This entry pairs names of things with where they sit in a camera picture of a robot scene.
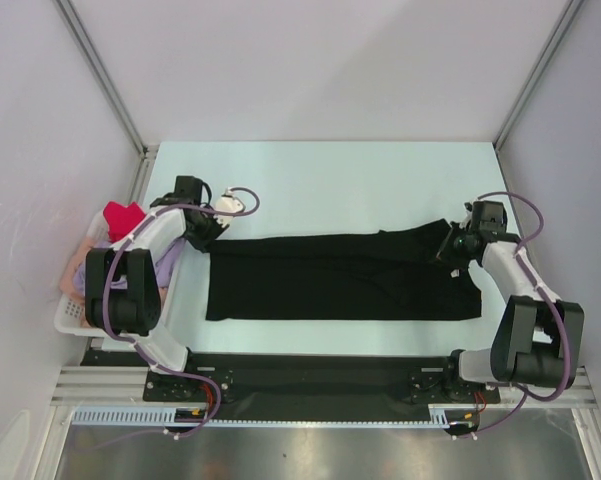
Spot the white laundry basket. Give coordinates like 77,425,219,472
53,208,184,335

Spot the black t shirt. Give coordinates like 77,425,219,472
205,219,482,321

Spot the white slotted cable duct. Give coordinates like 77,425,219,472
72,406,477,429

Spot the aluminium front rail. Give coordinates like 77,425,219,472
51,366,598,409

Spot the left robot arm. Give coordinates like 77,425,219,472
84,176,244,400

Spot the pink t shirt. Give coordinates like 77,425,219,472
54,236,168,336

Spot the left aluminium corner post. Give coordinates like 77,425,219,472
53,0,147,158

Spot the red t shirt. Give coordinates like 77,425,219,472
103,201,146,243

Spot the lilac t shirt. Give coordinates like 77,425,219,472
71,239,185,297

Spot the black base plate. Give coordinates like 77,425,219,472
82,349,501,422

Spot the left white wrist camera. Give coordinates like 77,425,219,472
214,189,246,228

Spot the aluminium corner post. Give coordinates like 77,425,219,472
492,0,587,154
53,0,147,158

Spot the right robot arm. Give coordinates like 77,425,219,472
436,192,584,402

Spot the right aluminium corner post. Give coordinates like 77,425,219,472
492,0,587,154

